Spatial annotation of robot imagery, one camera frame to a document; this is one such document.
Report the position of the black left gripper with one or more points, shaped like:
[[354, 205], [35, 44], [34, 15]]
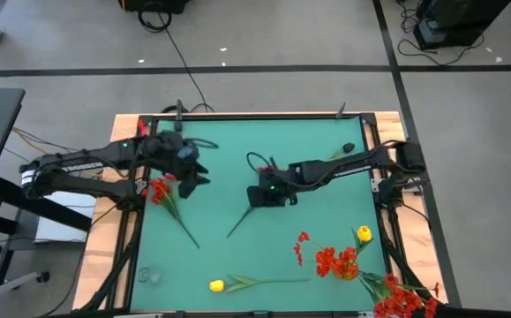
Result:
[[180, 159]]

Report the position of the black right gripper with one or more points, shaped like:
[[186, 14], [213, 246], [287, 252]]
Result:
[[259, 199]]

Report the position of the red flower bunch green stem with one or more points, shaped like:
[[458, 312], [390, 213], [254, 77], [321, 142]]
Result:
[[239, 223], [161, 190]]

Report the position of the short red flower cluster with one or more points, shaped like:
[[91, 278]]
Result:
[[325, 260]]

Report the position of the yellow tulip with green leaves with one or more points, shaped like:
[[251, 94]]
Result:
[[216, 285], [364, 233]]

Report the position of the tall red flower bunch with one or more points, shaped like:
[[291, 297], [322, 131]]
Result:
[[398, 302]]

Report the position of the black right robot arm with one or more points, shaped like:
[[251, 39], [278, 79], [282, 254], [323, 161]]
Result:
[[347, 167]]

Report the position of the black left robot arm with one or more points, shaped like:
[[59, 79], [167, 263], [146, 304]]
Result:
[[105, 154]]

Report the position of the small red blossom sprig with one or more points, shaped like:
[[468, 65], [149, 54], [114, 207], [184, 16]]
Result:
[[303, 236]]

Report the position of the green table mat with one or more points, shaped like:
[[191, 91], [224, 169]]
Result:
[[281, 132]]

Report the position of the white paper sheets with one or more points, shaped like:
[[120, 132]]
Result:
[[61, 229]]

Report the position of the black desk support beam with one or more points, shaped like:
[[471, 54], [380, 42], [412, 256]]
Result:
[[39, 203]]

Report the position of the black box on floor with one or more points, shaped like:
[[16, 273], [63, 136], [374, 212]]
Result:
[[153, 4]]

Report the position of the grey stand with casters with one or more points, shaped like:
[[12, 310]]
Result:
[[12, 282]]

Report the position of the black computer case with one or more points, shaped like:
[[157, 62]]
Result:
[[458, 17]]

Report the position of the black frame clamp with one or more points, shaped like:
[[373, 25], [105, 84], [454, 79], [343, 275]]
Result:
[[178, 110], [341, 110]]

